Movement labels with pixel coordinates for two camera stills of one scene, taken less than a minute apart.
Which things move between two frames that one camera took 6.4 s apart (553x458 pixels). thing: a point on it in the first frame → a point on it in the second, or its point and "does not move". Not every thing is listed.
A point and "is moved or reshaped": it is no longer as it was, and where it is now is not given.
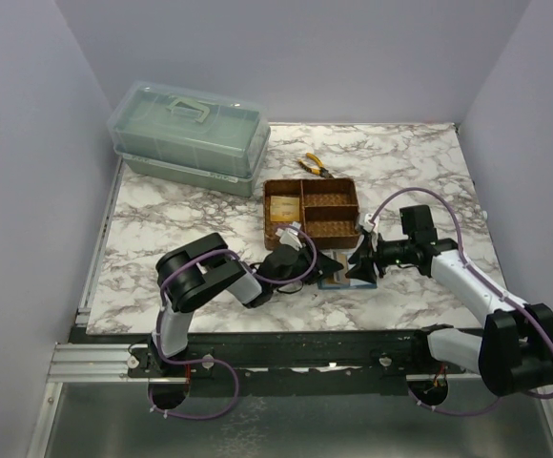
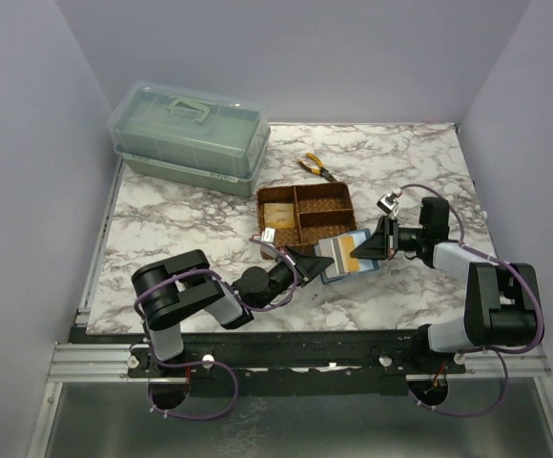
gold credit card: [284, 206] is moved or reshaped
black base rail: [290, 362] does not move
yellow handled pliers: [317, 171] does not move
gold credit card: [339, 277] → [347, 244]
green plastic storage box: [183, 137] does not move
